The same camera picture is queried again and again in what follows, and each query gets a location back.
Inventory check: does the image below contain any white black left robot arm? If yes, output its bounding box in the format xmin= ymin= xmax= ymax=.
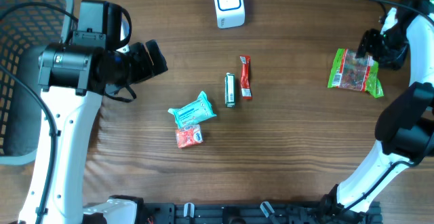
xmin=18 ymin=0 xmax=167 ymax=223

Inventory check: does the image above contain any green candy bag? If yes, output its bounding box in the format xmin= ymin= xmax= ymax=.
xmin=328 ymin=48 xmax=384 ymax=98

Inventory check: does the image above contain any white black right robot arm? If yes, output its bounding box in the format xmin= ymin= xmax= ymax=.
xmin=316 ymin=0 xmax=433 ymax=223

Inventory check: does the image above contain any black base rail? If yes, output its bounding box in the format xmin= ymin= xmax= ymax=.
xmin=81 ymin=200 xmax=384 ymax=224

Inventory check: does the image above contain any red coffee stick sachet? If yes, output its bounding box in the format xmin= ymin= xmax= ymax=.
xmin=240 ymin=56 xmax=252 ymax=99

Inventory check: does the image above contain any teal tissue pack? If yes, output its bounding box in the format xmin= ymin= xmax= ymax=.
xmin=167 ymin=91 xmax=216 ymax=128

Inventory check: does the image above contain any green white gum pack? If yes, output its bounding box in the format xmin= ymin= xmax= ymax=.
xmin=225 ymin=73 xmax=235 ymax=107

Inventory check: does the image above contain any white barcode scanner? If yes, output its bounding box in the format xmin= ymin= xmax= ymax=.
xmin=214 ymin=0 xmax=245 ymax=29

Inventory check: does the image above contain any orange snack packet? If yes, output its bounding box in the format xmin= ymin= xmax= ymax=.
xmin=176 ymin=124 xmax=203 ymax=149

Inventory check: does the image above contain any grey plastic shopping basket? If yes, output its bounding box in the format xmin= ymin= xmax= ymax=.
xmin=1 ymin=0 xmax=74 ymax=166

